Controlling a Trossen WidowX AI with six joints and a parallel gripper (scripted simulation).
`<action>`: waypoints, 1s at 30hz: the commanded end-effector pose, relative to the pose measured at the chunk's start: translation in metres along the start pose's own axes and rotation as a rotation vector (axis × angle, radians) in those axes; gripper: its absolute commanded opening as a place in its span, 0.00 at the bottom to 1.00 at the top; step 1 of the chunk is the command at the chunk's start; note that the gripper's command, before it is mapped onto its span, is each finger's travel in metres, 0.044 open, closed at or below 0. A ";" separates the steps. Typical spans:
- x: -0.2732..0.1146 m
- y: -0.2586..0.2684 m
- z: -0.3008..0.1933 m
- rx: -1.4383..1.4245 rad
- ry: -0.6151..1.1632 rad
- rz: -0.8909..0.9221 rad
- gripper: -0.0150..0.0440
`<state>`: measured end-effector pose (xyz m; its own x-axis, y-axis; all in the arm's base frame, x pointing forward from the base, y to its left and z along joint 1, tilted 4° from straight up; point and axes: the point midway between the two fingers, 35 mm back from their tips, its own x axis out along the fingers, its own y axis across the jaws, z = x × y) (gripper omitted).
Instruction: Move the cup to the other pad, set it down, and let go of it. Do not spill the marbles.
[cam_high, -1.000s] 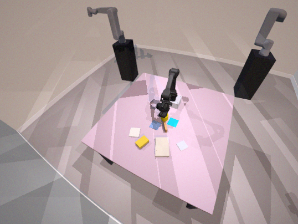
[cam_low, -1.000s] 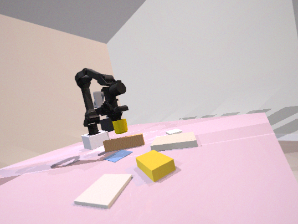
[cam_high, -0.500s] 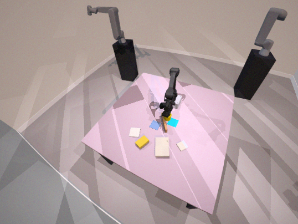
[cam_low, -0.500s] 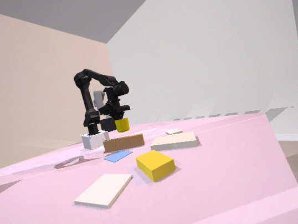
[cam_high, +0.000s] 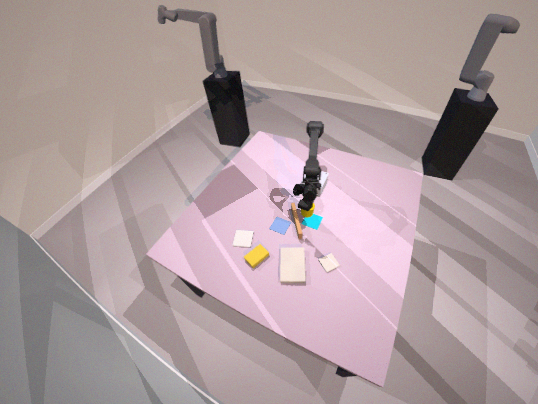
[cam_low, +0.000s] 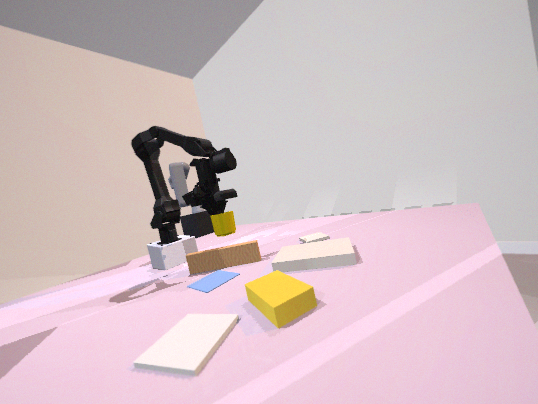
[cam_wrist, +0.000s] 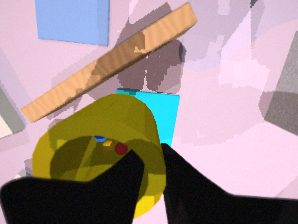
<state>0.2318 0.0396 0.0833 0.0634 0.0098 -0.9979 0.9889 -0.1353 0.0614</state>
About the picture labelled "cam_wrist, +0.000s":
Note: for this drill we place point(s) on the dark red marble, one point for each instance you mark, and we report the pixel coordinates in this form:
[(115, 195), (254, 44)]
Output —
[(120, 148)]

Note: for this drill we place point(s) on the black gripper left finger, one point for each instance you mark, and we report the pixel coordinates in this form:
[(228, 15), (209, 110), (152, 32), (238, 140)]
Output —
[(109, 198)]

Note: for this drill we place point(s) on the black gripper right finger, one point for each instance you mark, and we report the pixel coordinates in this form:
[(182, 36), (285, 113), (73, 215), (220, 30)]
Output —
[(192, 198)]

